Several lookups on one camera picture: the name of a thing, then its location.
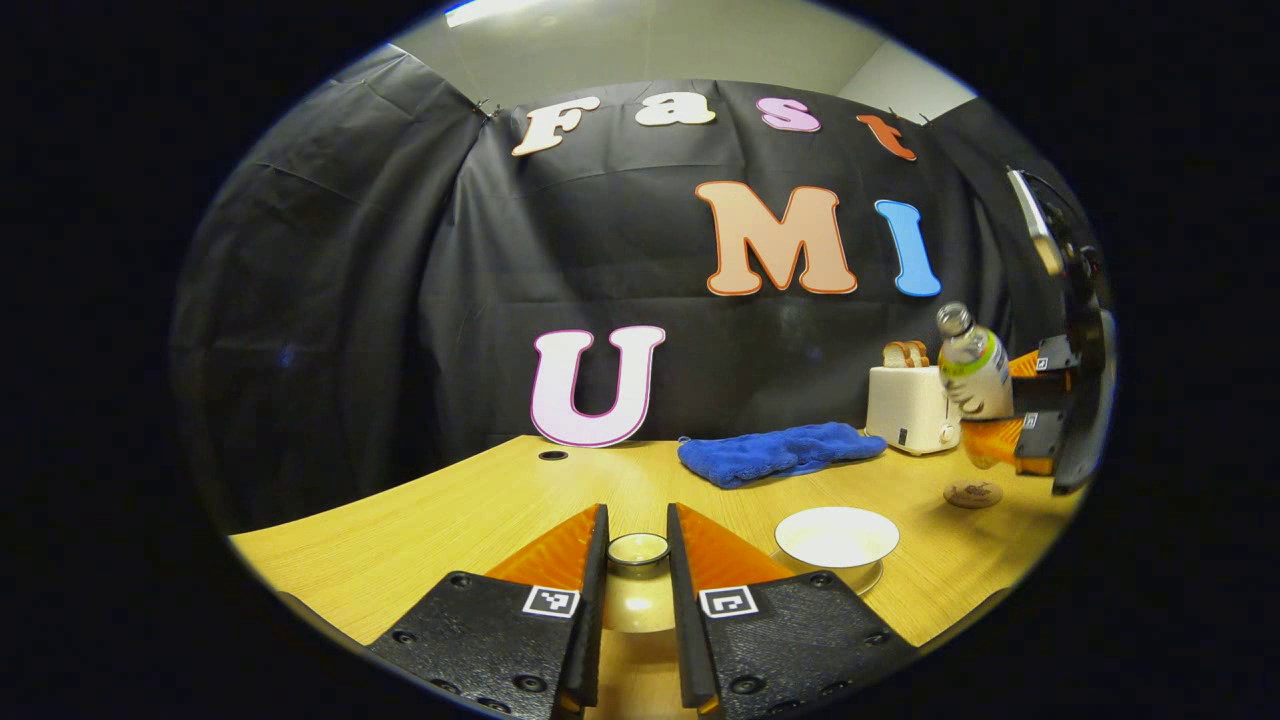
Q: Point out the round wooden coaster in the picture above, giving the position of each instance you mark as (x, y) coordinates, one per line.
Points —
(972, 493)

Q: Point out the black backdrop cloth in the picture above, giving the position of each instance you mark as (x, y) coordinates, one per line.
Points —
(350, 300)

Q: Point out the white toaster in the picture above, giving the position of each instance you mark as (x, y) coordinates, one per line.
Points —
(905, 415)

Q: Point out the yellow ceramic teacup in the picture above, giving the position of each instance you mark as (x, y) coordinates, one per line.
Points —
(838, 535)

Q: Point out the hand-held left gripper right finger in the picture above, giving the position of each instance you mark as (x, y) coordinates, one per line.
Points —
(685, 620)

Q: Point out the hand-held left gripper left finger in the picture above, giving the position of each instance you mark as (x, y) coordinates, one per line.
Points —
(592, 600)

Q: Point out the yellow ceramic teacup lid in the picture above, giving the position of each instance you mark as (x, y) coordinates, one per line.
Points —
(638, 600)

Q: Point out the blue towel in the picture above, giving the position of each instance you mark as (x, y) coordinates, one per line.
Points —
(780, 452)

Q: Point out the clear plastic water bottle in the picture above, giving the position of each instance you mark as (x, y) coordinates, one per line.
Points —
(975, 375)

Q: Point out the ceiling light panel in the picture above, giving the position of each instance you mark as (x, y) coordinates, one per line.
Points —
(490, 10)

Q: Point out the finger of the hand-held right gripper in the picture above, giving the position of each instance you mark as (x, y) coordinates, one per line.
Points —
(1055, 355)
(1040, 440)

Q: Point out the toast slice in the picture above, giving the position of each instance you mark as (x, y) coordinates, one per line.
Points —
(919, 353)
(895, 354)

